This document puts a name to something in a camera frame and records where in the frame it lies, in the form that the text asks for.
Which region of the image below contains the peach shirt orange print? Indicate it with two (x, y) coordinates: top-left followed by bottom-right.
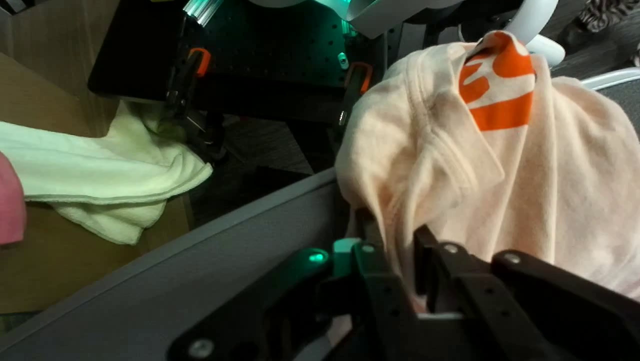
(333, 28), (640, 317)

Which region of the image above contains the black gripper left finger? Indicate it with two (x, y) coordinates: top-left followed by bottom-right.
(167, 238), (429, 361)

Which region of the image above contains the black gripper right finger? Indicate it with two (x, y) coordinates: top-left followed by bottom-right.
(412, 224), (640, 361)

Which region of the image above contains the pink cloth orange print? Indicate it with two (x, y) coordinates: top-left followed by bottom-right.
(0, 150), (29, 247)

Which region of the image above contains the black perforated mounting platform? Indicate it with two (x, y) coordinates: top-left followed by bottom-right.
(87, 0), (387, 127)

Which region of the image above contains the orange black clamp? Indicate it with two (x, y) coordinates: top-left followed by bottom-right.
(167, 46), (214, 132)
(339, 59), (377, 127)

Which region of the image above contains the large brown cardboard box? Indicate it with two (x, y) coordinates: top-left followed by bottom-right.
(0, 0), (196, 317)

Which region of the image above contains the pale green cloth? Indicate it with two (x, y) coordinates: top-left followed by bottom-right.
(0, 97), (216, 247)

